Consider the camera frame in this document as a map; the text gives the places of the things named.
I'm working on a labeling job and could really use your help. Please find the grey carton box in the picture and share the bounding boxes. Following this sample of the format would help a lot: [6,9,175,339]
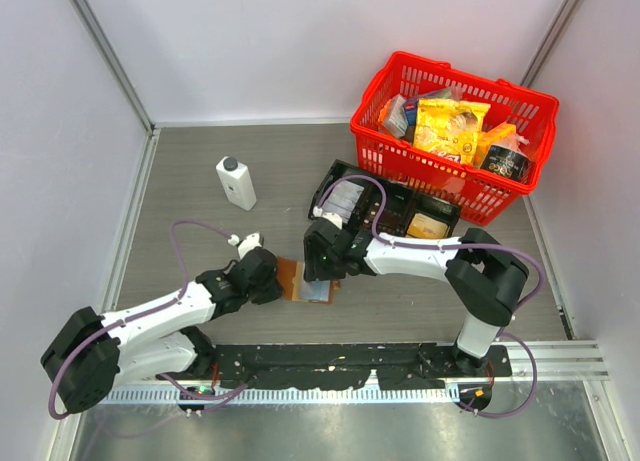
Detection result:
[377,94,408,138]

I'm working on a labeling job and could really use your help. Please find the black compartment tray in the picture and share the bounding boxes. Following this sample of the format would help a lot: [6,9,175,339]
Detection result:
[308,160,461,238]

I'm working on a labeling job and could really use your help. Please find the black round can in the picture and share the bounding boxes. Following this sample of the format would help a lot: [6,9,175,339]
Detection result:
[481,145,531,182]

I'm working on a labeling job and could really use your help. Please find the yellow snack bag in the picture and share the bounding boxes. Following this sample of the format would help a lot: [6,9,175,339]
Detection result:
[413,98,491,165]

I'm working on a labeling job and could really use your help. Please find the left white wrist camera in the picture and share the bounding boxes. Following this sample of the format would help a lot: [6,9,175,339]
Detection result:
[227,232,264,260]

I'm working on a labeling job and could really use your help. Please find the red plastic shopping basket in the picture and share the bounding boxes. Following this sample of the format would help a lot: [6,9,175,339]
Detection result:
[350,51,560,225]

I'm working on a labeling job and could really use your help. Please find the white slotted cable duct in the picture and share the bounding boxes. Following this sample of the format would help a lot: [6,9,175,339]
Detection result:
[100,381,459,406]

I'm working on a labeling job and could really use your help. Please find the brown leather card holder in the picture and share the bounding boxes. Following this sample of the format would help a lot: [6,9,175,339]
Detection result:
[277,257,341,304]

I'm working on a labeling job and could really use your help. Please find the yellow cards stack in tray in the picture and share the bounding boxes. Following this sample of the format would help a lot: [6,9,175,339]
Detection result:
[406,212,449,240]

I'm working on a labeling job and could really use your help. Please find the white bottle grey cap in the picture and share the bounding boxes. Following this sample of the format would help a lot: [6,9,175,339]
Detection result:
[216,156,257,211]

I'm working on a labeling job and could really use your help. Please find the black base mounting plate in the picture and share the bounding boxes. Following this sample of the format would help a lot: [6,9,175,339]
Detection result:
[155,341,513,390]

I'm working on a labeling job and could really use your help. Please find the orange snack packet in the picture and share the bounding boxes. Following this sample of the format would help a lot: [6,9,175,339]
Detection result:
[473,122,517,168]

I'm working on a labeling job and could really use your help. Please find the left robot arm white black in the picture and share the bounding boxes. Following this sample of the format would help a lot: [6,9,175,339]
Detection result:
[41,247,283,420]

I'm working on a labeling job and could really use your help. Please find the purple cable under left base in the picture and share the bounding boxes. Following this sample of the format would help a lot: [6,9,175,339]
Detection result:
[159,365,261,413]

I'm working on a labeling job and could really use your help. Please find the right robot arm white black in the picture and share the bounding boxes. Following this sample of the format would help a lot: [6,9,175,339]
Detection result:
[303,218,529,376]

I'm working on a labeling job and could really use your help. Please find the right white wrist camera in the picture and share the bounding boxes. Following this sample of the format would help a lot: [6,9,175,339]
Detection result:
[312,206,343,229]

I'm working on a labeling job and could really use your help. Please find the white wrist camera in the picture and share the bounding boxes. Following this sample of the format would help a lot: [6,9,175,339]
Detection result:
[227,232,264,260]
[312,206,343,229]

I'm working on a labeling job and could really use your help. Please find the white cards stack in tray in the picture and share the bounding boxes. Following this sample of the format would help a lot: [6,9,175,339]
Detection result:
[321,180,364,223]

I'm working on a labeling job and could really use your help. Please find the brown cards stack in tray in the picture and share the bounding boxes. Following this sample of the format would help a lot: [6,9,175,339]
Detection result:
[361,202,404,236]

